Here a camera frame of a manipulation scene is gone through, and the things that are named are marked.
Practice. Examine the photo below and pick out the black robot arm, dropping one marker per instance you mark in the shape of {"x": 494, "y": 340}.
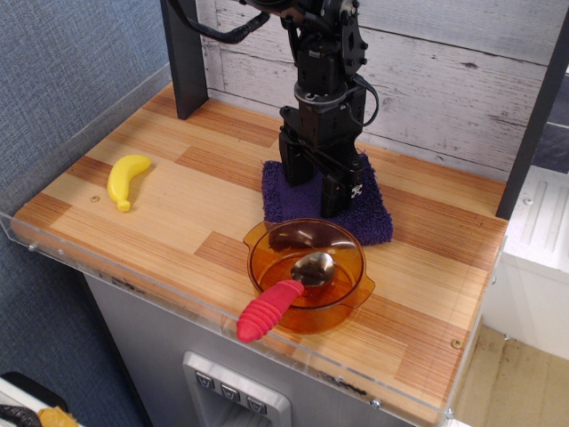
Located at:
{"x": 327, "y": 47}

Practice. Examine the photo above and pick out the clear acrylic table guard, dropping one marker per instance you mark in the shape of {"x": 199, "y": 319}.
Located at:
{"x": 180, "y": 244}

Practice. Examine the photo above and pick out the grey metal cabinet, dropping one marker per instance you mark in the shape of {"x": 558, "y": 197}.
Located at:
{"x": 153, "y": 341}

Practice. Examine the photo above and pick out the red handled metal spoon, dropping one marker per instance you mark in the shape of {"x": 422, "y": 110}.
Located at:
{"x": 266, "y": 311}

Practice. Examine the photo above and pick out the purple blue terry cloth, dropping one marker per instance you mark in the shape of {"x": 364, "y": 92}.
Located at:
{"x": 367, "y": 219}

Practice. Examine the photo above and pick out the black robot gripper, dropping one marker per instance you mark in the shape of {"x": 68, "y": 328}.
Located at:
{"x": 321, "y": 136}

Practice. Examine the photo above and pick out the black yellow object bottom left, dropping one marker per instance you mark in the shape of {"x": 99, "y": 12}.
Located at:
{"x": 25, "y": 402}

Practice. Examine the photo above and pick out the black right vertical post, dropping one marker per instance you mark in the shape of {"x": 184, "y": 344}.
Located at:
{"x": 547, "y": 95}

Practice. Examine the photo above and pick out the silver button control panel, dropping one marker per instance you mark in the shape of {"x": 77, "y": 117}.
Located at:
{"x": 231, "y": 391}

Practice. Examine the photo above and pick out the orange transparent plastic bowl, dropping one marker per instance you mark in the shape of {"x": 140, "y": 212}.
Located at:
{"x": 275, "y": 247}

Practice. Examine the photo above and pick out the yellow toy banana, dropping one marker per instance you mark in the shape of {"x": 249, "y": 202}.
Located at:
{"x": 119, "y": 180}

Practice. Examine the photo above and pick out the white ribbed side unit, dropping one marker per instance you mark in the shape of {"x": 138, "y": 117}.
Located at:
{"x": 527, "y": 298}

